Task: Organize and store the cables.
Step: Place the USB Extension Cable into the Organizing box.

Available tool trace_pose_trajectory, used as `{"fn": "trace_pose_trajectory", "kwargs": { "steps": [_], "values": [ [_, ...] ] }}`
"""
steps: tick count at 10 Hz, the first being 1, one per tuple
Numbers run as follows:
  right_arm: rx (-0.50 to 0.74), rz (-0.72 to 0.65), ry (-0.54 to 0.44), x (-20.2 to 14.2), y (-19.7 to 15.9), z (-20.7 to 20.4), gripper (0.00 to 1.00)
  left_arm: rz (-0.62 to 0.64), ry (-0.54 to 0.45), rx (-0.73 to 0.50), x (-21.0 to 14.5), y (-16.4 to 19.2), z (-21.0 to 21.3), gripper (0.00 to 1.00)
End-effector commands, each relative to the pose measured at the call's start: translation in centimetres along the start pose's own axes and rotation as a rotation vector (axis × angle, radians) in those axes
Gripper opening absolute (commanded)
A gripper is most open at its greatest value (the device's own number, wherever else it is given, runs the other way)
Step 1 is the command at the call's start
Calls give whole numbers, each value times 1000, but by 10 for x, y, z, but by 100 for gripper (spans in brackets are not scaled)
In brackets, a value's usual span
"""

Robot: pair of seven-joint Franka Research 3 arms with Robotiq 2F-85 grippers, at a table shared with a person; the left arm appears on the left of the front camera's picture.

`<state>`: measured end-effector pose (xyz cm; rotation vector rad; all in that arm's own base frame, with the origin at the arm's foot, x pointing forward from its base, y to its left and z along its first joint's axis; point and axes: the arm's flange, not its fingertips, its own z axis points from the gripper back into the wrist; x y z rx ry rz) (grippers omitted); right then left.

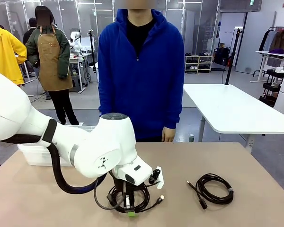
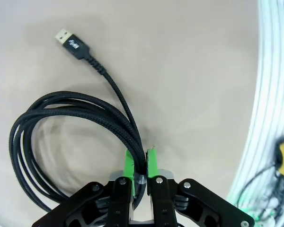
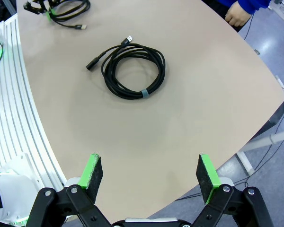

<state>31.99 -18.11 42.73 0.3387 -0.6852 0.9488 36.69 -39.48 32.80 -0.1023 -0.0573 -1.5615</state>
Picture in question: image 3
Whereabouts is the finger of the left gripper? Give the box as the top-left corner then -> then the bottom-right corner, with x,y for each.
47,0 -> 62,12
23,0 -> 54,22

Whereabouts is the person's left forearm blue sleeve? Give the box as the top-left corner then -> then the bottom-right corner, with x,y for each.
236,0 -> 273,14

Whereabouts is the black USB extension cable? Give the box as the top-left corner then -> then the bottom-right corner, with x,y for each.
85,35 -> 167,100

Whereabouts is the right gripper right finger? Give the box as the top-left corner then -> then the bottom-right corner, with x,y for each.
191,154 -> 274,227

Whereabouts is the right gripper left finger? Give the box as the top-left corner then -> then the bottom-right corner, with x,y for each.
27,153 -> 114,227

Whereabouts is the person's left hand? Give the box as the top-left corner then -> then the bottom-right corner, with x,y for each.
224,3 -> 253,27

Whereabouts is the white slatted panel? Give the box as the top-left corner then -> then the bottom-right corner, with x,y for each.
0,16 -> 67,190

